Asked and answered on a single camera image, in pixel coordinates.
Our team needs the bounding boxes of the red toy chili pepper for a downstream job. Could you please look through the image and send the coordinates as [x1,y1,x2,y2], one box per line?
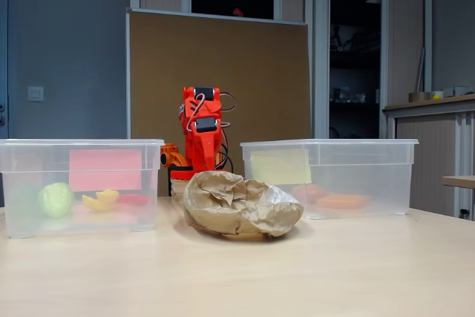
[117,193,150,206]

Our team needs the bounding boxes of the orange toy croissant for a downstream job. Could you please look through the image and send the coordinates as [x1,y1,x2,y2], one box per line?
[290,183,322,203]

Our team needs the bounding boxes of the yellow toy bananas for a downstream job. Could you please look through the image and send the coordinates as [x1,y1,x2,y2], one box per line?
[81,189,120,212]

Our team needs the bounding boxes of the pale green toy grapes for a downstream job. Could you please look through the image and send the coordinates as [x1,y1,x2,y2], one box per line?
[37,182,74,218]

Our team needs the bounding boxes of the yellow paper label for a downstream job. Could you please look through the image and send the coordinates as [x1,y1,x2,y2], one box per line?
[250,148,312,186]

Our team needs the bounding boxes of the pink paper label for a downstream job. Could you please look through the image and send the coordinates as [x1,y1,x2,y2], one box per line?
[68,148,143,192]

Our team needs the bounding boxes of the clear plastic bin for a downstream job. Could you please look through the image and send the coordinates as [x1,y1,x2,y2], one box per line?
[0,138,166,239]
[240,138,419,220]

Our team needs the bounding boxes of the white box on cabinet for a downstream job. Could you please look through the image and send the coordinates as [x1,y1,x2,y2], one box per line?
[443,85,474,97]

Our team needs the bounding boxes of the orange plastic clamp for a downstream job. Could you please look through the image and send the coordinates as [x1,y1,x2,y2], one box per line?
[160,143,190,169]

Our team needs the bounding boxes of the wooden base block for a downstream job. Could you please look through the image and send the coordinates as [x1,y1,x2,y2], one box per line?
[170,178,194,197]

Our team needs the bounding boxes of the brown cork board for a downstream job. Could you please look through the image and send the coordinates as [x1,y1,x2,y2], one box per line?
[125,7,312,197]

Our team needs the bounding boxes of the crumpled brown paper bag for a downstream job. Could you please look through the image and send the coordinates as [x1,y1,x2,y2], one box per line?
[181,170,304,238]

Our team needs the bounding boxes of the grey cabinet with wooden top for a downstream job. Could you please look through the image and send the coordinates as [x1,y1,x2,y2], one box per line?
[382,94,475,221]

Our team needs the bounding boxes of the small wooden side table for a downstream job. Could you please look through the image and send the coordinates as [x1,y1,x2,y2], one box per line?
[442,174,475,189]

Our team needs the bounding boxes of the black power cable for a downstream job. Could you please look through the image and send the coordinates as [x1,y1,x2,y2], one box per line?
[217,140,235,173]

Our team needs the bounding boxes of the white light switch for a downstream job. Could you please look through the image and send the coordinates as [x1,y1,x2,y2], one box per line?
[27,85,45,102]

